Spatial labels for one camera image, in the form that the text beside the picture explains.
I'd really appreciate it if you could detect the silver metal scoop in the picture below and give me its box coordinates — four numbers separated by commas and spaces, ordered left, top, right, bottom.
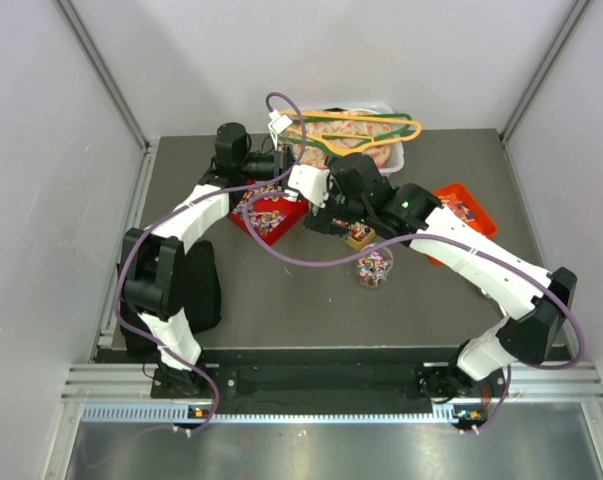
477, 287, 507, 318

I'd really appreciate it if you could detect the green clothes hanger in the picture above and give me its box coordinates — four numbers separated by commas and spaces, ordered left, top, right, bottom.
298, 111, 422, 156

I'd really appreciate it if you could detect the gold candy tin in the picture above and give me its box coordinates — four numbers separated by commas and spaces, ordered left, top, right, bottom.
345, 223, 376, 251

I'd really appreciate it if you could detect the floral fabric item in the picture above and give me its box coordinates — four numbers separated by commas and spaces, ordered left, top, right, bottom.
281, 110, 394, 168

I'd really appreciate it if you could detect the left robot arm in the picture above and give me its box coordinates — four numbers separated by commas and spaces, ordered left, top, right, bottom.
113, 122, 295, 397

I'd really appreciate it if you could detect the red candy tray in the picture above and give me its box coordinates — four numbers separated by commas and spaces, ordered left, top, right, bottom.
228, 183, 308, 246

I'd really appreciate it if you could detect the clear glass jar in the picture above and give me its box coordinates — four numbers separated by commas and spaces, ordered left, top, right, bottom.
355, 244, 394, 289

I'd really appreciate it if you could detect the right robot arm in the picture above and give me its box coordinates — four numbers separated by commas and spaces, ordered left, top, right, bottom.
288, 153, 577, 396

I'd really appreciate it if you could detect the orange candy tray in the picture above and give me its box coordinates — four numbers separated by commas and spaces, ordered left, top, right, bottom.
432, 183, 498, 239

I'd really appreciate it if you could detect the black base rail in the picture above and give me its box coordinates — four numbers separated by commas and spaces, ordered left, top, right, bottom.
150, 347, 481, 415

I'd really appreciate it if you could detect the black cloth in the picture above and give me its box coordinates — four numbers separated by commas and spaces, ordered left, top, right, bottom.
119, 240, 222, 360

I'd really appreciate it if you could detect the yellow clothes hanger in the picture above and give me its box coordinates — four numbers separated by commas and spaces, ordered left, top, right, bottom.
278, 109, 422, 167

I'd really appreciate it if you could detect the white plastic basket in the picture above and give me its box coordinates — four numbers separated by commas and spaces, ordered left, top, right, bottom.
275, 103, 407, 176

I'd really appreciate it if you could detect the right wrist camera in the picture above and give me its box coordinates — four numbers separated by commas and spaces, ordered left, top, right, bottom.
285, 165, 329, 208

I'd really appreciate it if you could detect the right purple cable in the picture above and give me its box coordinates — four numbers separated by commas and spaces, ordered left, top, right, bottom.
241, 188, 587, 434

